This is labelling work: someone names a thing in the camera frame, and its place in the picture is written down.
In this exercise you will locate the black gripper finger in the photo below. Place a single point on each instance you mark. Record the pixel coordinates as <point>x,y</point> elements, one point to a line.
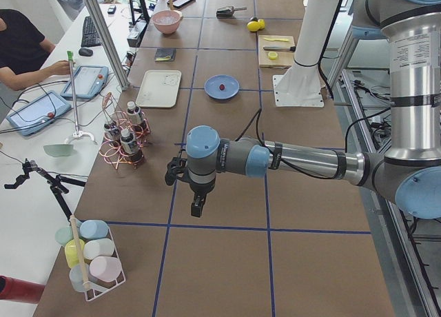
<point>197,205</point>

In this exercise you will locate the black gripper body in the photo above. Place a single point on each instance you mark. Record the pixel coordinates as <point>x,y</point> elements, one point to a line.
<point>200,191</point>

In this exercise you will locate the blue plastic plate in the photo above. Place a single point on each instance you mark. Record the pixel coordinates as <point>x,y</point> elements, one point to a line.
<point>221,87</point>

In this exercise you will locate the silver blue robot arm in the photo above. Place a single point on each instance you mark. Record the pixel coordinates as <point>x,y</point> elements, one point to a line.
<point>407,174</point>

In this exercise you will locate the bottle white cap bottom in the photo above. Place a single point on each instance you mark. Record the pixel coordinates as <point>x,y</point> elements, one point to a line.
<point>130,145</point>

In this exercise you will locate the bottle white cap right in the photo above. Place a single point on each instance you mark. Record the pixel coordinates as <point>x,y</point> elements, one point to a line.
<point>134,114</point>

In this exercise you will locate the cream bear tray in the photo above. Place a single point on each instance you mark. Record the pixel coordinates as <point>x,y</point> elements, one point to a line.
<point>159,89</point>

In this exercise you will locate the blue plastic cup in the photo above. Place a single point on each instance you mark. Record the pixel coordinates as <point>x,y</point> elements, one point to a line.
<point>94,229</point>

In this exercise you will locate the pink plastic cup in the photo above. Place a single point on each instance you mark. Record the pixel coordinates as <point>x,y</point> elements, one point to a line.
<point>105,268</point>

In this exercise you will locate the white plastic cup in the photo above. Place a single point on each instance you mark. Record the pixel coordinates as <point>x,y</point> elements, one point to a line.
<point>98,247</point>

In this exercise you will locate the grey yellow folded cloth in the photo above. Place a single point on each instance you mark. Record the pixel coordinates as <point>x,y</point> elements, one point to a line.
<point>165,55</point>

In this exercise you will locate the light green bowl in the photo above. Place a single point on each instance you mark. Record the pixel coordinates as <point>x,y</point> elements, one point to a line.
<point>59,150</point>

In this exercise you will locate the blue teach pendant far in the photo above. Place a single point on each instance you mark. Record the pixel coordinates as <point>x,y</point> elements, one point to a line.
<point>89,80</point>

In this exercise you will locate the blue teach pendant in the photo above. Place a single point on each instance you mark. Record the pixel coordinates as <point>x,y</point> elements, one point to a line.
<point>89,80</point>
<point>38,114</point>

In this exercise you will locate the yellow plastic cup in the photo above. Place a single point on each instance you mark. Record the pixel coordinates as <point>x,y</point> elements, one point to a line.
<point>71,254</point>

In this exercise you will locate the wooden cutting board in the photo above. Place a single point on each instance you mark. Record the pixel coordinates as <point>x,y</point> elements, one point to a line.
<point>284,60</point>

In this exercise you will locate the blue teach pendant near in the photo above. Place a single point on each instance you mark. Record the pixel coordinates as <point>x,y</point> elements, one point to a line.
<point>38,114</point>

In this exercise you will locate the pink ice bowl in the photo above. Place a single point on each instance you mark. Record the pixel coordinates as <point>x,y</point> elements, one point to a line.
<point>167,21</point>

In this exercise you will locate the half lemon slice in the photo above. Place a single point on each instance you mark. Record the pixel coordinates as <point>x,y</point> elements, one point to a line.
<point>272,55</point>

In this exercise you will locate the black computer mouse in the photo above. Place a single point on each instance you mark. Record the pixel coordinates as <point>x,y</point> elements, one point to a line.
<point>85,52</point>

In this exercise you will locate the steel muddler black tip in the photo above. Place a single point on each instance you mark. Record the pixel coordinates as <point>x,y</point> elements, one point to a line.
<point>280,48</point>

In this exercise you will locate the silver grabber stick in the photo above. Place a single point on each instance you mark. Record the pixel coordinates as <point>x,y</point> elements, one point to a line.
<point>77,134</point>

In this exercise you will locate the black keyboard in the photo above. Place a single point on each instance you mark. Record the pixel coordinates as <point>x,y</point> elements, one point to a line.
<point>90,36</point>

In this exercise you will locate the yellow lemon front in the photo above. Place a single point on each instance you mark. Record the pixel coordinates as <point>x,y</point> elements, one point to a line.
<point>253,26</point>

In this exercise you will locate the yellow lemon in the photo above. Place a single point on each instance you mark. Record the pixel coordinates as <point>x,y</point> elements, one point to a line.
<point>253,26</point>
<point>261,23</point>

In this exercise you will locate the black ice scoop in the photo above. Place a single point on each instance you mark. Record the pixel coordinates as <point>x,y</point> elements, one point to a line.
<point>228,11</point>

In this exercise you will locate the yellow plastic knife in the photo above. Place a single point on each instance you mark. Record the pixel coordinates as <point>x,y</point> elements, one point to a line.
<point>276,39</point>

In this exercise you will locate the yellow lemon back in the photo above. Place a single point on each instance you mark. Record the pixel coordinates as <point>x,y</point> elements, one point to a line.
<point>261,23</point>

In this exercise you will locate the seated person black shirt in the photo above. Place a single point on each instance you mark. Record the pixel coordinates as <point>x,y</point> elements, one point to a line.
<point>24,49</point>

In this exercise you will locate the copper wire bottle rack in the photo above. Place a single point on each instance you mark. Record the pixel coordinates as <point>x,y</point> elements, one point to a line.
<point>116,156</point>

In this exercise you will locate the white wire cup rack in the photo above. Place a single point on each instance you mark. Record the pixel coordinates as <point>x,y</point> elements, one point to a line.
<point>98,287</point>

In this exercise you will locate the wooden rack handle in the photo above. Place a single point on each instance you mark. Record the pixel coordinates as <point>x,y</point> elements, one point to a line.
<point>79,253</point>

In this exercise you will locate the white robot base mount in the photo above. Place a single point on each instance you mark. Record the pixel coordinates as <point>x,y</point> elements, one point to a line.
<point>300,85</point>

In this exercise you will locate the aluminium frame post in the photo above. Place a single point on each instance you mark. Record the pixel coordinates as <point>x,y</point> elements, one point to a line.
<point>106,40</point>

